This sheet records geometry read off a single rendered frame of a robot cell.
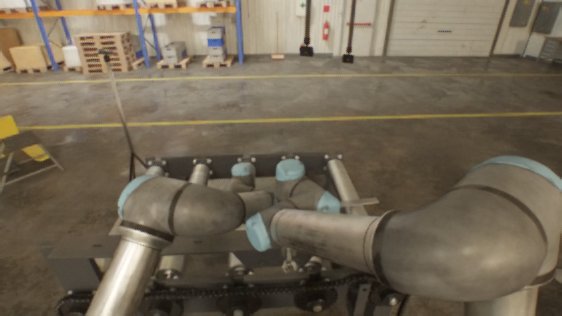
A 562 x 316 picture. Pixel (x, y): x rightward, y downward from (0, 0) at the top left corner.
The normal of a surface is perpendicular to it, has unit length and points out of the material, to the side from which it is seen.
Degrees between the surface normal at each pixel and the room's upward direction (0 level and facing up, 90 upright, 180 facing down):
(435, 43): 90
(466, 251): 50
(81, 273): 90
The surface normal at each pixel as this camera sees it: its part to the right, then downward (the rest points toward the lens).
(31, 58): 0.07, 0.47
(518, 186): 0.08, -0.82
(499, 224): -0.13, -0.57
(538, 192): 0.29, -0.61
